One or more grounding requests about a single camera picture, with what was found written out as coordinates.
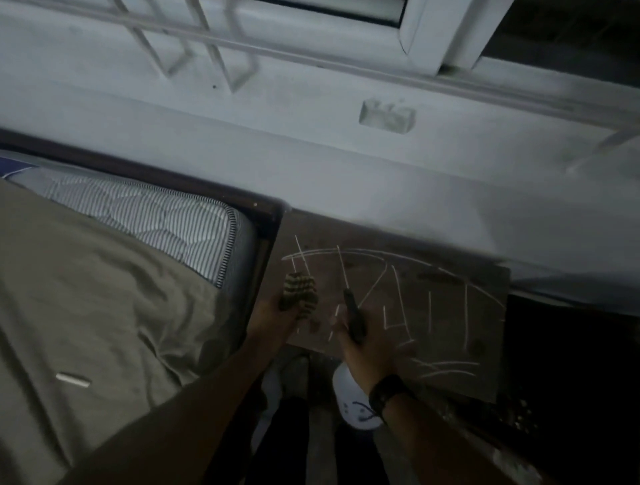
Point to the person's right hand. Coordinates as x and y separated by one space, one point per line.
380 355

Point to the person's left hand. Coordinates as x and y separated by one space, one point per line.
270 325

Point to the checkered cleaning cloth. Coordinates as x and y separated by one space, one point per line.
299 292

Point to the white spray bottle black trigger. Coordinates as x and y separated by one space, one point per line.
350 404

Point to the person's right forearm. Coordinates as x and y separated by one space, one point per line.
440 449

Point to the person's left forearm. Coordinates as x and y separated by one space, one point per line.
190 424

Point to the brown wooden cabinet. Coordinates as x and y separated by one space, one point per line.
440 310

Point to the person's black trouser legs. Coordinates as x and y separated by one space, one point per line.
290 449

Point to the black wristwatch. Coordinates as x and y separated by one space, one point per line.
387 392

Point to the white shoe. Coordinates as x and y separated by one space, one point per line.
270 394

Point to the striped quilted mattress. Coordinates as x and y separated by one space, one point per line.
150 215

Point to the tan bed sheet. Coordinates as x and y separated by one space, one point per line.
75 300

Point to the white chalk piece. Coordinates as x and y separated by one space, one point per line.
73 380

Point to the white wall socket box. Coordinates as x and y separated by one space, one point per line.
387 116

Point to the white barred window frame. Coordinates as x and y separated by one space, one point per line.
425 40

